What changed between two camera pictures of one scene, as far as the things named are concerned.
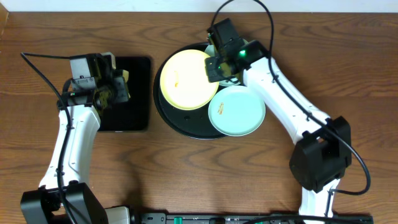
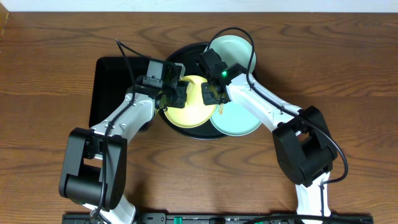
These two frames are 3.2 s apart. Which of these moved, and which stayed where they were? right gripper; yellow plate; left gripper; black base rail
Moved: yellow plate; right gripper; left gripper
Stayed: black base rail
